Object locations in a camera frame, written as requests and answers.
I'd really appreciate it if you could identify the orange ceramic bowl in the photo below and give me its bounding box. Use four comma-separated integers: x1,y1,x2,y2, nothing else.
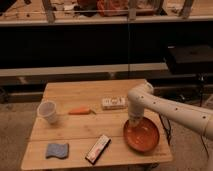
123,117,160,153

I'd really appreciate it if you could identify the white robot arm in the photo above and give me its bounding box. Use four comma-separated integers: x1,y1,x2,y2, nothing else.
127,82,213,141

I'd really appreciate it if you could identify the orange carrot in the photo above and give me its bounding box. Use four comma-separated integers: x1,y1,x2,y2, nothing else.
68,107,96,115

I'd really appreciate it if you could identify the blue sponge cloth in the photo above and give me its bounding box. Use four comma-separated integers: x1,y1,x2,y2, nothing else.
45,143,69,159

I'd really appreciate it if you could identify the clear plastic cup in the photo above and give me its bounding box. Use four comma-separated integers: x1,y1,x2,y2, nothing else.
37,101,58,124

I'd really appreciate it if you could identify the black box on shelf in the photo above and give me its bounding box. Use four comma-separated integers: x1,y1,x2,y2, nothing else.
165,45,213,74

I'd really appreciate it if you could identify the orange object on shelf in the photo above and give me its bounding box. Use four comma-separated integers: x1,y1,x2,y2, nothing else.
97,0,128,16

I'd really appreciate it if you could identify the black cable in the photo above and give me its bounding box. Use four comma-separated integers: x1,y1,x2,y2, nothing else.
159,113,173,146

